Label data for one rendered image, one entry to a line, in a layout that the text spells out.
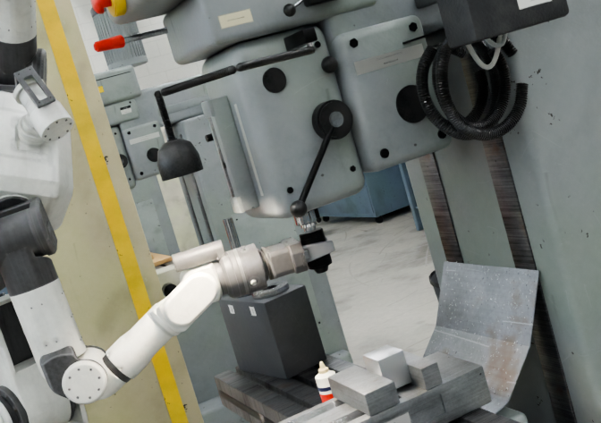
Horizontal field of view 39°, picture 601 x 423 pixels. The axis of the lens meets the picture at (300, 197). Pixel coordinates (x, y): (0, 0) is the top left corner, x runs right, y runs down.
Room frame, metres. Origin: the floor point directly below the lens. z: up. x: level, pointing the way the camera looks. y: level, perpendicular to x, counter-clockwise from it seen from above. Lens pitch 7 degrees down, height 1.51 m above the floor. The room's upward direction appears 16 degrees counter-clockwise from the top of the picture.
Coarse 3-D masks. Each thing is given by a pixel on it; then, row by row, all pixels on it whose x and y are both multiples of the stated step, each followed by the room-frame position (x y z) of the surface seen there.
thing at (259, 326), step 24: (288, 288) 1.94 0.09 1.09; (240, 312) 1.97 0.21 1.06; (264, 312) 1.87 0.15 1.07; (288, 312) 1.90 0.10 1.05; (312, 312) 1.93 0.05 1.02; (240, 336) 2.00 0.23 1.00; (264, 336) 1.90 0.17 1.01; (288, 336) 1.89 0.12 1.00; (312, 336) 1.92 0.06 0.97; (240, 360) 2.03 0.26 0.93; (264, 360) 1.93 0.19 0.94; (288, 360) 1.88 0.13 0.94; (312, 360) 1.91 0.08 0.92
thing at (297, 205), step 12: (324, 108) 1.48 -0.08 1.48; (336, 108) 1.49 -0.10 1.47; (348, 108) 1.50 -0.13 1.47; (312, 120) 1.49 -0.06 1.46; (324, 120) 1.48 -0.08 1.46; (336, 120) 1.48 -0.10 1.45; (348, 120) 1.49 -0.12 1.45; (324, 132) 1.48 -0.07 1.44; (336, 132) 1.48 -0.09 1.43; (348, 132) 1.50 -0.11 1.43; (324, 144) 1.47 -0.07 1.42; (312, 168) 1.46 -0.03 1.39; (312, 180) 1.45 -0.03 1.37; (300, 204) 1.43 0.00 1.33; (300, 216) 1.44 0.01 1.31
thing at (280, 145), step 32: (288, 32) 1.51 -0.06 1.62; (320, 32) 1.53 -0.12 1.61; (224, 64) 1.50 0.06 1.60; (288, 64) 1.49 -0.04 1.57; (320, 64) 1.52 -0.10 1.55; (256, 96) 1.47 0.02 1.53; (288, 96) 1.49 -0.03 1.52; (320, 96) 1.51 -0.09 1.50; (256, 128) 1.47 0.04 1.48; (288, 128) 1.48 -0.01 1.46; (256, 160) 1.49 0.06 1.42; (288, 160) 1.47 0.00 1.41; (352, 160) 1.52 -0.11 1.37; (256, 192) 1.53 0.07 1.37; (288, 192) 1.46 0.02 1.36; (320, 192) 1.49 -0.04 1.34; (352, 192) 1.53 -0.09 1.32
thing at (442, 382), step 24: (408, 360) 1.44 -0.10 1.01; (432, 360) 1.41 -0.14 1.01; (456, 360) 1.48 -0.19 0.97; (408, 384) 1.44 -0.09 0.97; (432, 384) 1.39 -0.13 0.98; (456, 384) 1.41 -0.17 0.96; (480, 384) 1.42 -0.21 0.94; (312, 408) 1.46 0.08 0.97; (336, 408) 1.43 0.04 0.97; (408, 408) 1.37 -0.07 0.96; (432, 408) 1.39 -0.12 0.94; (456, 408) 1.40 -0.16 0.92
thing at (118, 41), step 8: (144, 32) 1.61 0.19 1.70; (152, 32) 1.61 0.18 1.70; (160, 32) 1.62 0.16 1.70; (104, 40) 1.57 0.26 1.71; (112, 40) 1.57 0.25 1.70; (120, 40) 1.58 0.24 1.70; (128, 40) 1.59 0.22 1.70; (136, 40) 1.60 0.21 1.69; (96, 48) 1.57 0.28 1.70; (104, 48) 1.57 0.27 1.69; (112, 48) 1.58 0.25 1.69
